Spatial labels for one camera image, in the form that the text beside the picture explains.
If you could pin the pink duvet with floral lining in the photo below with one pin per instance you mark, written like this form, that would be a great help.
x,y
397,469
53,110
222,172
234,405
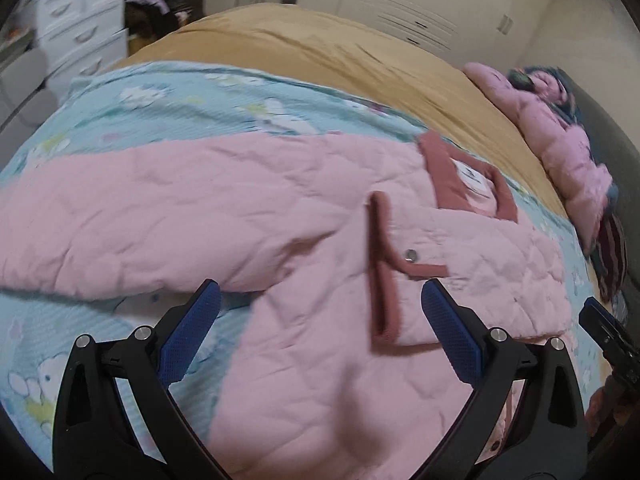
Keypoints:
x,y
560,155

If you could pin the striped pillow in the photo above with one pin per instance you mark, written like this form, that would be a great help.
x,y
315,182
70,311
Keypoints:
x,y
612,255

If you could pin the white wardrobe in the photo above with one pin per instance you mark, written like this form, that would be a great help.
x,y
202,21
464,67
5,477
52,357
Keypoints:
x,y
425,5

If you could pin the pink quilted jacket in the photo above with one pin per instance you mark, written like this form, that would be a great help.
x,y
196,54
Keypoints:
x,y
280,220

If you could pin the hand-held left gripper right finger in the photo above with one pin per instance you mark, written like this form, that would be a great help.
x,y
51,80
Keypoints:
x,y
450,325

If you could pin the blue cartoon printed blanket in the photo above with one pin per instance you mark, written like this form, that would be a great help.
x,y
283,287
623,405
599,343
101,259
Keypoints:
x,y
165,95

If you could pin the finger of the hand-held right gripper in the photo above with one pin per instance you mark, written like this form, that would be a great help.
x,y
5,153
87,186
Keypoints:
x,y
596,310

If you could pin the tan bed sheet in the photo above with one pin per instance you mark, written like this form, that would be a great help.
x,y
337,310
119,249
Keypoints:
x,y
320,45

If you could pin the white drawer cabinet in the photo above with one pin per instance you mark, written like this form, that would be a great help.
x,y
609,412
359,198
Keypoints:
x,y
80,25

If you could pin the grey padded headboard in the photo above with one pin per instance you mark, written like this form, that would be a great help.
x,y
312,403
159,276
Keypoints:
x,y
607,125

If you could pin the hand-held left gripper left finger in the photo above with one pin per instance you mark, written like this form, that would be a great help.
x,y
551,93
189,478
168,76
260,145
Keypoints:
x,y
192,325

